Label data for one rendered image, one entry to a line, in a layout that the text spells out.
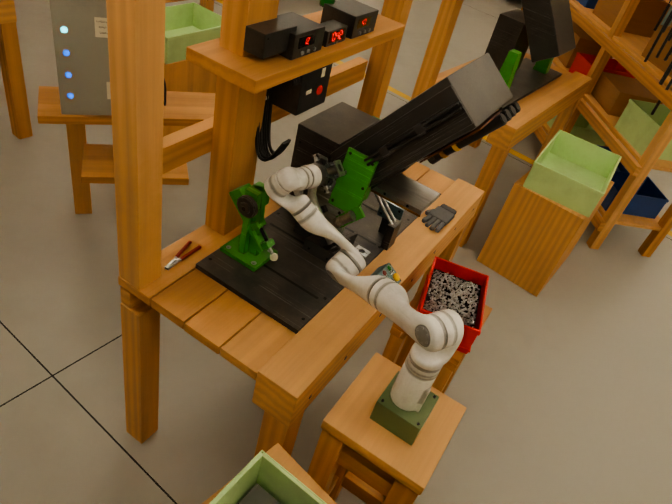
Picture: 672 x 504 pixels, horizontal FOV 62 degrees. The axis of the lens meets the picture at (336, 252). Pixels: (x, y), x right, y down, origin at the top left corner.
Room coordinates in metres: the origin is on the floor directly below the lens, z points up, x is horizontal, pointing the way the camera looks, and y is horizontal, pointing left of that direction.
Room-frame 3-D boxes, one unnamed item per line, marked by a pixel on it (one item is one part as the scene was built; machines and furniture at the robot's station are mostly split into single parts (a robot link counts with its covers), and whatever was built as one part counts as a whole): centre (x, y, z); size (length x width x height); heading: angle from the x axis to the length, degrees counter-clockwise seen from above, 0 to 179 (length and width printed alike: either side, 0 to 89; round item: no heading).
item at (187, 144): (1.90, 0.36, 1.23); 1.30 x 0.05 x 0.09; 157
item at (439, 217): (1.97, -0.37, 0.91); 0.20 x 0.11 x 0.03; 155
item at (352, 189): (1.66, 0.00, 1.17); 0.13 x 0.12 x 0.20; 157
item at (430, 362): (1.01, -0.30, 1.18); 0.09 x 0.09 x 0.17; 40
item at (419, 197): (1.79, -0.10, 1.11); 0.39 x 0.16 x 0.03; 67
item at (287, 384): (1.65, -0.23, 0.82); 1.50 x 0.14 x 0.15; 157
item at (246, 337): (1.76, 0.02, 0.44); 1.49 x 0.70 x 0.88; 157
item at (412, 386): (1.01, -0.30, 1.02); 0.09 x 0.09 x 0.17; 77
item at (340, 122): (1.91, 0.11, 1.07); 0.30 x 0.18 x 0.34; 157
